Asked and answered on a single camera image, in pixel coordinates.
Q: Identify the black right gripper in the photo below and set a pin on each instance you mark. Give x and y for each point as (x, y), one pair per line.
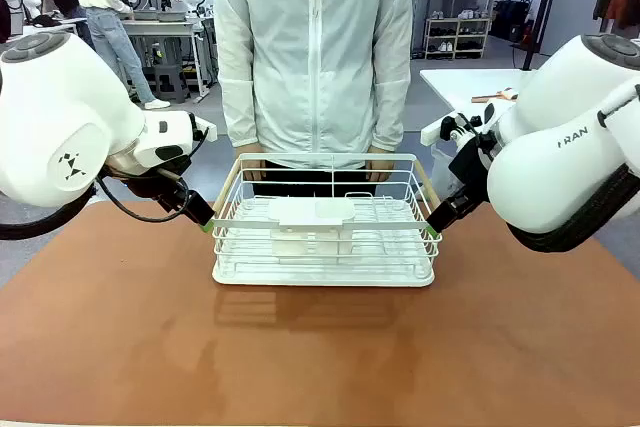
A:
(472, 167)

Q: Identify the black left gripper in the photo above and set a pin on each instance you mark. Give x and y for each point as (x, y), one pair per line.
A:
(155, 187)

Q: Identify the white plastic utensil holder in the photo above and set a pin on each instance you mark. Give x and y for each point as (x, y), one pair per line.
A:
(310, 214)

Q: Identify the white plastic drain tray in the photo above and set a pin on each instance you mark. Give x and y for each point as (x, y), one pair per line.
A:
(320, 278)

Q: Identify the person's right forearm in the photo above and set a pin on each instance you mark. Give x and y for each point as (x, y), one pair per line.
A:
(241, 112)

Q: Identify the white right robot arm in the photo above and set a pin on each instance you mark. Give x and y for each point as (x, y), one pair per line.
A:
(550, 172)

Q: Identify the person's left forearm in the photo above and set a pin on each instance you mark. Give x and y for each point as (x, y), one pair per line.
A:
(391, 114)

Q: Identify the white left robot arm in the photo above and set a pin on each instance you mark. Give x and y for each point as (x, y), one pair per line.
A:
(60, 97)

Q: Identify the person's right hand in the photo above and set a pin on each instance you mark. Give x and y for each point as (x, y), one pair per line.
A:
(252, 162)

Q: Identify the person's left hand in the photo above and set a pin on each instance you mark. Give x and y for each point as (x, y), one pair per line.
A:
(381, 163)

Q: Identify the white plastic bag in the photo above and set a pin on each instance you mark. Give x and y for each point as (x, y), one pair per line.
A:
(442, 172)

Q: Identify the grey plastic step stool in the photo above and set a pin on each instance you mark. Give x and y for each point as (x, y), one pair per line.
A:
(171, 82)

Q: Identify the large white side table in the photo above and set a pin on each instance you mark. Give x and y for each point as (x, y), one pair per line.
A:
(460, 84)

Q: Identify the wooden shoe rack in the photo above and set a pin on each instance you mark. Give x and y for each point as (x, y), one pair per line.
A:
(457, 38)

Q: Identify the grey background work table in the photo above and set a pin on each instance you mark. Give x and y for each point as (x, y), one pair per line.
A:
(165, 27)

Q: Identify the grey trays on table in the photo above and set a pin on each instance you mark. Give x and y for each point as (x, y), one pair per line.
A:
(160, 15)

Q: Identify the person in white jacket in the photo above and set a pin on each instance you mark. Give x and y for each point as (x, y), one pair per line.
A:
(310, 47)

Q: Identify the pair of white sneakers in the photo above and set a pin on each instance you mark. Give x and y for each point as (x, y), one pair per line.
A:
(470, 14)

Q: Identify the black bags pile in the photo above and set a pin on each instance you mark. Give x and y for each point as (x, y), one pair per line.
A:
(512, 19)

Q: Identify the person in cream shirt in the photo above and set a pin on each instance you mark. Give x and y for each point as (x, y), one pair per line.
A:
(105, 7)

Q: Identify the white background desk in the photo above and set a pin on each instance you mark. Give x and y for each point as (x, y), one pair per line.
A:
(55, 26)

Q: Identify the black stand pole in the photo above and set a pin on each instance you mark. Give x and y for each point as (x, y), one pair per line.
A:
(545, 7)

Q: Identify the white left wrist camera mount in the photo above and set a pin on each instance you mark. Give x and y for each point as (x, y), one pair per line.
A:
(206, 128)

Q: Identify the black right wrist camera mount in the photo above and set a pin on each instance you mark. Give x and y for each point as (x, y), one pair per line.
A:
(462, 129)

